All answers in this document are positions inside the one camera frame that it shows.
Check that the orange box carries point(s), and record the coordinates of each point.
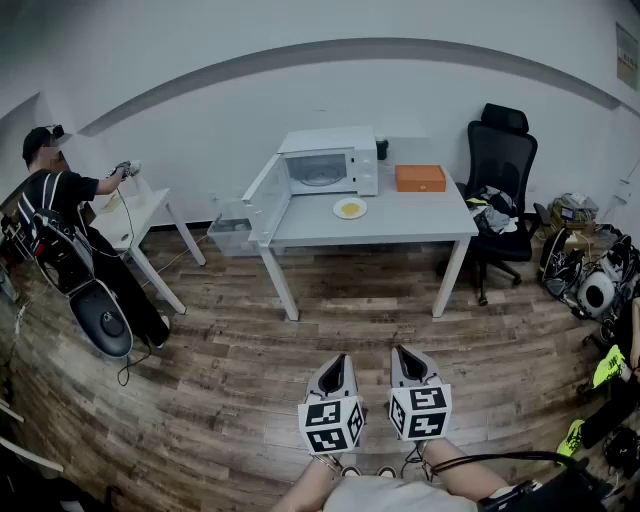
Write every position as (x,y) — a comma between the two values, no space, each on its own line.
(420,179)

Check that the yellow packet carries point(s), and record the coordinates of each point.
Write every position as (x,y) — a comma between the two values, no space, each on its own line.
(112,202)

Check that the person's left forearm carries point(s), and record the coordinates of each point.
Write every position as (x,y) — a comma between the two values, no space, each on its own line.
(305,487)

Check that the small white table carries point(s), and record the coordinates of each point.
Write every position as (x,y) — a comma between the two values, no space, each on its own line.
(150,200)

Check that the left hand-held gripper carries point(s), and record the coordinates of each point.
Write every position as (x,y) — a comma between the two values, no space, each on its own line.
(330,425)

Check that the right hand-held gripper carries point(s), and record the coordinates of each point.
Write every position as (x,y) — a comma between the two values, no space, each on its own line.
(422,412)

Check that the person's right forearm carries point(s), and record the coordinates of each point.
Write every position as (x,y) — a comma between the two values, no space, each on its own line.
(465,470)

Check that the black and white backpack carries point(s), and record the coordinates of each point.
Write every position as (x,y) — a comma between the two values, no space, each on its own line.
(560,265)

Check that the black shoulder bag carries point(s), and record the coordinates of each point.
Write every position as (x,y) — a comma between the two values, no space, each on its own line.
(560,492)

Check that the yellow food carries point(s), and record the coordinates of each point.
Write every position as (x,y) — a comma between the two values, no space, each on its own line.
(351,208)

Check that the white metal rack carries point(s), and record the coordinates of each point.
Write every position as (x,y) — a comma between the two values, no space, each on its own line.
(25,455)

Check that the white microwave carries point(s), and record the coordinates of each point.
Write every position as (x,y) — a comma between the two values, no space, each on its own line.
(325,142)

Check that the person's right shoe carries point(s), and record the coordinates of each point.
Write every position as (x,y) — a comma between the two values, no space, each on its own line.
(387,471)

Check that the person's shoe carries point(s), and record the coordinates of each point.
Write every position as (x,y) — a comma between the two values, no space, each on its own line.
(387,471)
(351,471)

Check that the white vase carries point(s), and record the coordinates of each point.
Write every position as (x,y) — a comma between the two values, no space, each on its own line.
(142,190)

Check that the clear plastic storage bin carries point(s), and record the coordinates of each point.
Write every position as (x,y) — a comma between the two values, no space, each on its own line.
(230,240)

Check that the white round device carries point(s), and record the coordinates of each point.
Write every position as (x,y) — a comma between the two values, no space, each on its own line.
(595,295)

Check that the neon yellow shoe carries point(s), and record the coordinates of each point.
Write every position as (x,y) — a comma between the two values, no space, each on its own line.
(610,365)
(570,439)

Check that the pile of cardboard boxes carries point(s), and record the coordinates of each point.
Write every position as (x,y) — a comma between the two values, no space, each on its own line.
(572,212)

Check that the wall outlet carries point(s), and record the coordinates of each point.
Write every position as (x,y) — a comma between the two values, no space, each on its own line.
(623,190)

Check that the black office chair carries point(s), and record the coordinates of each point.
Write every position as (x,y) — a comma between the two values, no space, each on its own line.
(500,150)

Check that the wall poster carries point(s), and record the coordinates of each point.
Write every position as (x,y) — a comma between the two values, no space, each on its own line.
(627,55)

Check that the person's white shirt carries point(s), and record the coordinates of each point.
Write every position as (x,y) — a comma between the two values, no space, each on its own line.
(400,497)

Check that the pile of clothes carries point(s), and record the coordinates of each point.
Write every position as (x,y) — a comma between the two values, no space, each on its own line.
(492,210)

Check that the person's left shoe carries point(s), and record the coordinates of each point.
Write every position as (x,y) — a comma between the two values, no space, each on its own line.
(351,471)

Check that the white plate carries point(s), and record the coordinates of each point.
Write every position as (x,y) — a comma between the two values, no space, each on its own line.
(337,210)

